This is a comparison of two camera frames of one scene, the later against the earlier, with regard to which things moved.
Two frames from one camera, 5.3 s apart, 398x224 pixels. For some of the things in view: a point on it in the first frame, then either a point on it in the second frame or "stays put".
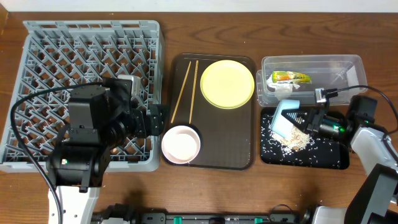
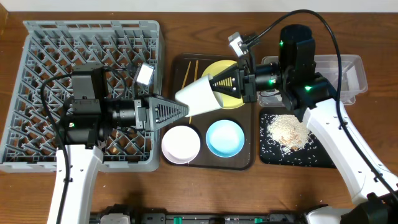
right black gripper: [311, 120] -> [249, 83]
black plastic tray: [323, 154] stays put
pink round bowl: [181, 144] stays put
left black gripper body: [150, 120] -> [140, 113]
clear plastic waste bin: [296, 76] stays put
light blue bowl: [280, 124] -> [225, 138]
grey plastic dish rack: [64, 52] stays put
